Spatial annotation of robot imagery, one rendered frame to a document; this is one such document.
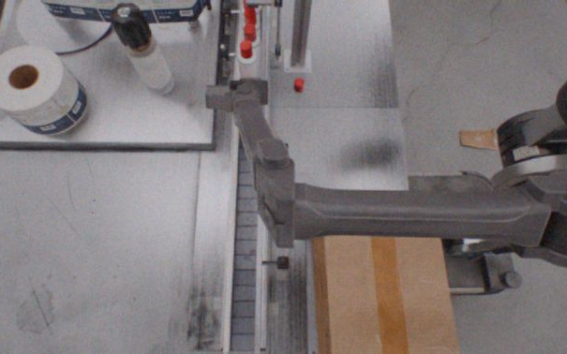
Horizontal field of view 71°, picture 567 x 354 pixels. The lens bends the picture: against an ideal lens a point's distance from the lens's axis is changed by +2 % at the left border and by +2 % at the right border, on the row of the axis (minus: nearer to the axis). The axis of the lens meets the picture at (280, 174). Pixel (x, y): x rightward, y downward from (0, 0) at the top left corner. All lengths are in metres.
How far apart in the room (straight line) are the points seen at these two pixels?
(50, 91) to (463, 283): 1.62
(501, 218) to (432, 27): 2.21
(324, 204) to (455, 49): 2.21
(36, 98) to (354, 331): 0.95
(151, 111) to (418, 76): 1.64
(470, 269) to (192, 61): 1.37
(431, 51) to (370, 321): 1.98
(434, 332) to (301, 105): 0.75
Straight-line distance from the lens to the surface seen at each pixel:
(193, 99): 1.24
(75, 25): 1.49
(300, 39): 1.25
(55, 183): 1.32
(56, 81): 1.21
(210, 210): 1.15
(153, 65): 1.16
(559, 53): 2.91
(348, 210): 0.49
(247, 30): 1.10
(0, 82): 1.29
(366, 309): 0.82
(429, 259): 0.87
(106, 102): 1.31
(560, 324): 2.32
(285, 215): 0.49
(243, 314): 1.05
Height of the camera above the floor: 1.93
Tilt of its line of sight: 70 degrees down
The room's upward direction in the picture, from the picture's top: 2 degrees clockwise
